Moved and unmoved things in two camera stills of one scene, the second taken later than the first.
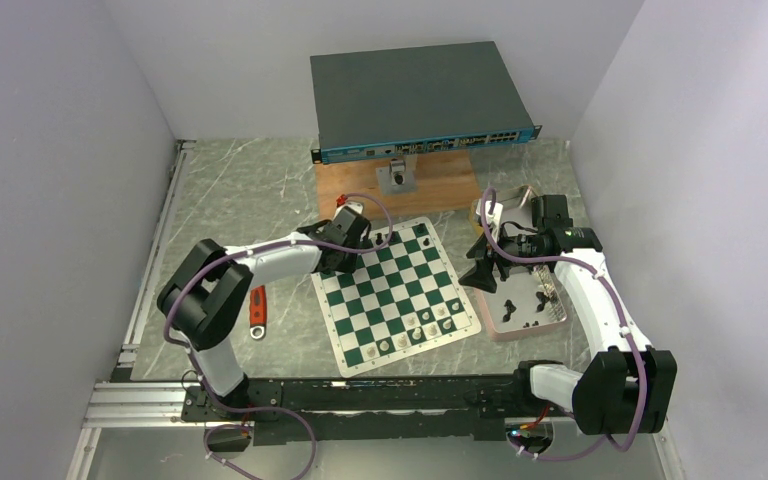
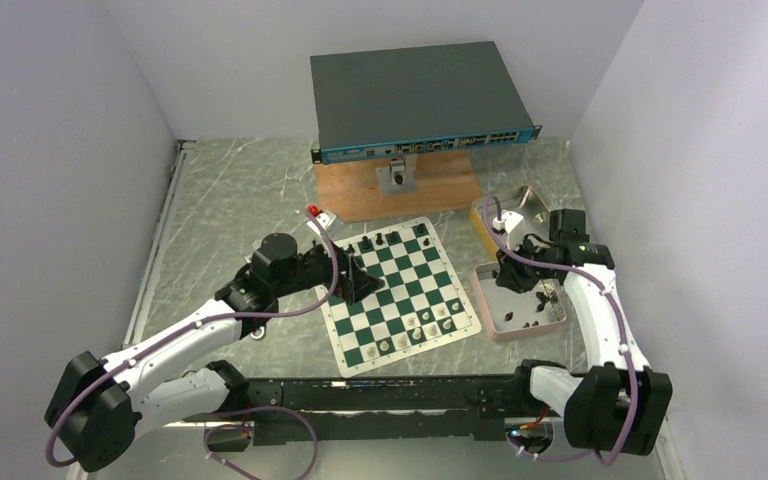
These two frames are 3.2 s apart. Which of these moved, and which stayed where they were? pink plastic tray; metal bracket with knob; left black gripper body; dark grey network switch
Moved: left black gripper body
Stayed: dark grey network switch; pink plastic tray; metal bracket with knob
